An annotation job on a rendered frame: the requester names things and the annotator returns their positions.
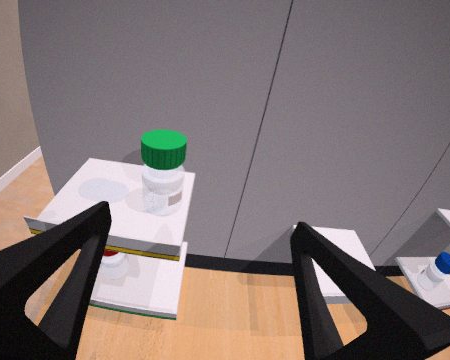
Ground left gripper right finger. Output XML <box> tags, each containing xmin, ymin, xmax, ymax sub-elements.
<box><xmin>290</xmin><ymin>221</ymin><xmax>450</xmax><ymax>360</ymax></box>

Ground white bottle with green cap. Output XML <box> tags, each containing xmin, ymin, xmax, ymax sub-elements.
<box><xmin>141</xmin><ymin>130</ymin><xmax>187</xmax><ymax>217</ymax></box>

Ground clear glass bottle with red cap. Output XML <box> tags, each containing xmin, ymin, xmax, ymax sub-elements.
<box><xmin>100</xmin><ymin>250</ymin><xmax>130</xmax><ymax>280</ymax></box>

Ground clear bottle with blue cap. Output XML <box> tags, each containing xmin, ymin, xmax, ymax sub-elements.
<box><xmin>417</xmin><ymin>252</ymin><xmax>450</xmax><ymax>291</ymax></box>

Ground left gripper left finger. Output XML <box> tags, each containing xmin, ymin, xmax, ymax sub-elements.
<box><xmin>0</xmin><ymin>201</ymin><xmax>112</xmax><ymax>360</ymax></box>

